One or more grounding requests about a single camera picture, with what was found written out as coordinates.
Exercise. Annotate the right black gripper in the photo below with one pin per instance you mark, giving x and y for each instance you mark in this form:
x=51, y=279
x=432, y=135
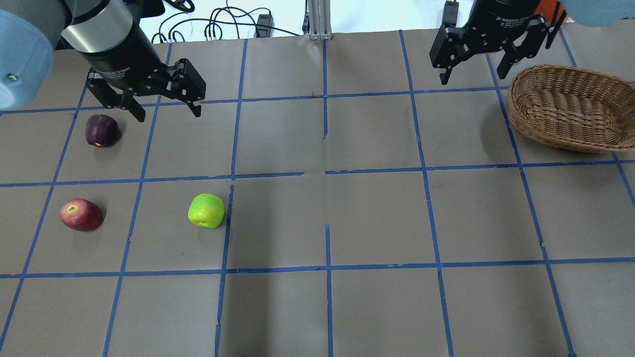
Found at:
x=501, y=13

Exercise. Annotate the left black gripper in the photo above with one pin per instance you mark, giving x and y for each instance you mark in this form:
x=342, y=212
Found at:
x=120, y=53

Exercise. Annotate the dark purple apple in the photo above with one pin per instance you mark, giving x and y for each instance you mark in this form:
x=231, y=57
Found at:
x=102, y=131

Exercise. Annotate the green apple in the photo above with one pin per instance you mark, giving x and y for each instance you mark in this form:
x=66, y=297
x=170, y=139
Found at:
x=206, y=211

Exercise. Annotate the red apple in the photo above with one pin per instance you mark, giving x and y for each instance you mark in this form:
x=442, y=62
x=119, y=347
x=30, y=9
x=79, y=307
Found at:
x=81, y=215

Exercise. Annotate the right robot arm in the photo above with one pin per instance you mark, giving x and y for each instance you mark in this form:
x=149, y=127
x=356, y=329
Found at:
x=592, y=13

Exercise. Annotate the wicker basket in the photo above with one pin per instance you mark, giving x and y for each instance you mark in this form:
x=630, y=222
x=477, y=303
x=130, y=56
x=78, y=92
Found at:
x=575, y=109

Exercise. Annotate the black power adapter right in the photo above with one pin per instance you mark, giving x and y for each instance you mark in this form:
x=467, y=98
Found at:
x=450, y=13

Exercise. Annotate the black power adapter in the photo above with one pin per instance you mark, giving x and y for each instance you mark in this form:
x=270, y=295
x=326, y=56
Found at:
x=450, y=13
x=264, y=26

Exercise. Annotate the aluminium frame post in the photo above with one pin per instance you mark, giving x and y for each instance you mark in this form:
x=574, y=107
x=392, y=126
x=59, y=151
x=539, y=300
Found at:
x=319, y=20

